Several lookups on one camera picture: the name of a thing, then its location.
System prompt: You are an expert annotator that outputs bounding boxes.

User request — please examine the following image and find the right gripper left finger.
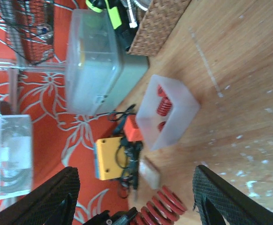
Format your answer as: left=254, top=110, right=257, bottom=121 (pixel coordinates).
left=0, top=166, right=80, bottom=225

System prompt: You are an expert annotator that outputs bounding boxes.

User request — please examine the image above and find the small card box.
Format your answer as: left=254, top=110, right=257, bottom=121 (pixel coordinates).
left=139, top=157, right=161, bottom=190

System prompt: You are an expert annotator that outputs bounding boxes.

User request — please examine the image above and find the black cable tangle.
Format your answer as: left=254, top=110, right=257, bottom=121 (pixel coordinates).
left=108, top=104, right=144, bottom=202

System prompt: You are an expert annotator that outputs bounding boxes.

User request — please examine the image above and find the translucent parts bin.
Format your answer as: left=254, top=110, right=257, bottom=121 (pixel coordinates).
left=136, top=75, right=200, bottom=150

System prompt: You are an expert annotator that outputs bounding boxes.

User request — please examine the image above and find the large red spring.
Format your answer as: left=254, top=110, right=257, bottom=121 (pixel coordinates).
left=130, top=185, right=187, bottom=225

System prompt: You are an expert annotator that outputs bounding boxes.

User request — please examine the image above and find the orange small block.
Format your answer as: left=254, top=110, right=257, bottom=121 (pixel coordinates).
left=123, top=114, right=143, bottom=142

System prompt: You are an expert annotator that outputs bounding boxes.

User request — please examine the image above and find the green cordless drill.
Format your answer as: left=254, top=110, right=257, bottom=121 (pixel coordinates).
left=86, top=0, right=122, bottom=30

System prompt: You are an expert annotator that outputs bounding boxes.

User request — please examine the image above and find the clear acrylic bin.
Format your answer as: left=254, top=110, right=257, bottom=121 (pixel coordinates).
left=0, top=114, right=33, bottom=200

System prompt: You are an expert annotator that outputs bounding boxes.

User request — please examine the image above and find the black wire basket shelf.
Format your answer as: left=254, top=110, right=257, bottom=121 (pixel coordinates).
left=0, top=0, right=55, bottom=65

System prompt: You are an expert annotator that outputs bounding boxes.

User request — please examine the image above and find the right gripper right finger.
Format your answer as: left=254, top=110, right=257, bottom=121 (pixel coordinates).
left=192, top=165, right=273, bottom=225

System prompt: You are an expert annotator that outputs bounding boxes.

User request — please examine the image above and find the yellow and teal box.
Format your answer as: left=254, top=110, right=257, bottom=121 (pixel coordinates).
left=94, top=137, right=125, bottom=180

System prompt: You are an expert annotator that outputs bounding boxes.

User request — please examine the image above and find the grey plastic storage box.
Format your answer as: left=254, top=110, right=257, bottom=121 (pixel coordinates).
left=65, top=9, right=149, bottom=116

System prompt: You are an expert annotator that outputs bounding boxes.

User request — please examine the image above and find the wicker basket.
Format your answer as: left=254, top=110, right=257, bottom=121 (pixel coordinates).
left=127, top=0, right=191, bottom=57

